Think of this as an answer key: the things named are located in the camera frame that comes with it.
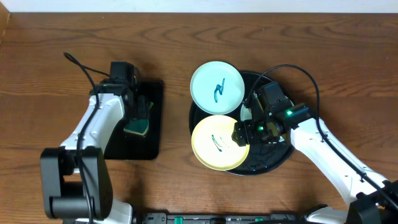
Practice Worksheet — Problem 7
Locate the light blue plate top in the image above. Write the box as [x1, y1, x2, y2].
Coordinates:
[190, 61, 245, 114]

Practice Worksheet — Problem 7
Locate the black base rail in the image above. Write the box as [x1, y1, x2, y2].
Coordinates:
[142, 213, 306, 224]

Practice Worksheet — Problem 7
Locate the black rectangular tray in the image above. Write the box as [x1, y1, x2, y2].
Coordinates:
[104, 81, 164, 160]

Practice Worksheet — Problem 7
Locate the round black serving tray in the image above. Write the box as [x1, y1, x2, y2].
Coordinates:
[188, 70, 294, 175]

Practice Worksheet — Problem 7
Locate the light blue plate right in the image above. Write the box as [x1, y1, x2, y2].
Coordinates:
[232, 90, 294, 146]

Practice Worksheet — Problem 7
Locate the light blue plate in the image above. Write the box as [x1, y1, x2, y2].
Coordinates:
[190, 61, 245, 114]
[232, 90, 294, 146]

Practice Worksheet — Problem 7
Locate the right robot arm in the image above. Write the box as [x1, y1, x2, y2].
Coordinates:
[232, 103, 397, 223]

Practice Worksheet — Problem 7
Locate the green scrubbing sponge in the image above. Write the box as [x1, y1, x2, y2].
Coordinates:
[123, 102, 154, 137]

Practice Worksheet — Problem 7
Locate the yellow plate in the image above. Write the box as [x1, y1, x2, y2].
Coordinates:
[191, 115, 250, 171]

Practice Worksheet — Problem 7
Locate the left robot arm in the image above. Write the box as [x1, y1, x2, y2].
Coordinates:
[40, 83, 150, 223]

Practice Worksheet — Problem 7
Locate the right black cable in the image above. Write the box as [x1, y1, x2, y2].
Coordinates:
[244, 63, 398, 212]

